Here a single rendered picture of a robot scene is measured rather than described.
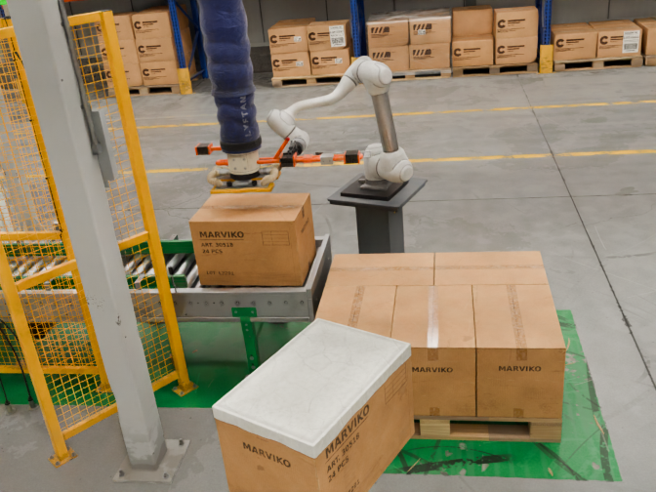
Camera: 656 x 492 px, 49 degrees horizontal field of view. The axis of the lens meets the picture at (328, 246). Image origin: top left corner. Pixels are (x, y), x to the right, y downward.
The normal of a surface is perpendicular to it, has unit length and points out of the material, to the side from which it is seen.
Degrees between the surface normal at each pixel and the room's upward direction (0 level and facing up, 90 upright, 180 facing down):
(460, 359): 90
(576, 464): 0
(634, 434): 0
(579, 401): 0
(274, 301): 90
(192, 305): 90
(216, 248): 90
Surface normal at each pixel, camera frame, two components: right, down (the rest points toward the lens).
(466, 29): -0.12, 0.47
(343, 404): -0.09, -0.90
